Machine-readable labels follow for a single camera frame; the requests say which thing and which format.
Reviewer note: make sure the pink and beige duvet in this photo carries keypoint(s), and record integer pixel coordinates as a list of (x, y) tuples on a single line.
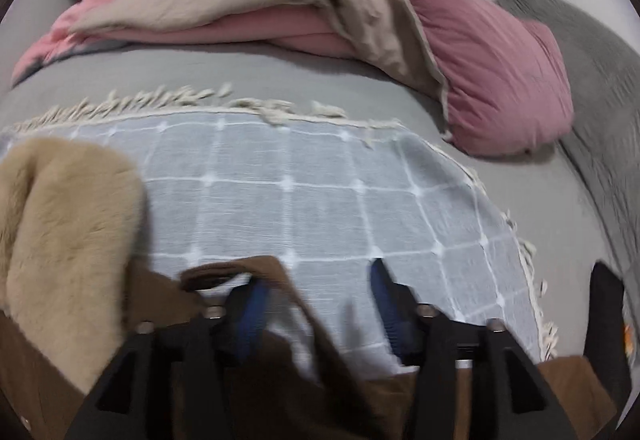
[(475, 70)]

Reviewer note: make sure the grey quilted pillow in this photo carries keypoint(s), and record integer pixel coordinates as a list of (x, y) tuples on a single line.
[(600, 70)]

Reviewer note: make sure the brown coat with beige fur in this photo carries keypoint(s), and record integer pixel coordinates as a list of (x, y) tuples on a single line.
[(300, 390)]

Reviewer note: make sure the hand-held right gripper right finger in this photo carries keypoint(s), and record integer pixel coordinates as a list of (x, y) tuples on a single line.
[(382, 291)]

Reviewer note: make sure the black object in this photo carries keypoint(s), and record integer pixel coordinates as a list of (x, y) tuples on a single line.
[(605, 330)]

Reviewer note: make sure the blue-grey checked fringed blanket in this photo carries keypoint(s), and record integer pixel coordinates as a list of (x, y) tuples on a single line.
[(300, 190)]

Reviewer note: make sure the grey bed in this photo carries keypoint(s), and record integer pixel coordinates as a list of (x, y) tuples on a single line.
[(200, 70)]

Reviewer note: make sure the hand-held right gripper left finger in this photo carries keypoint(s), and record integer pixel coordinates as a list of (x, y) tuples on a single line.
[(252, 315)]

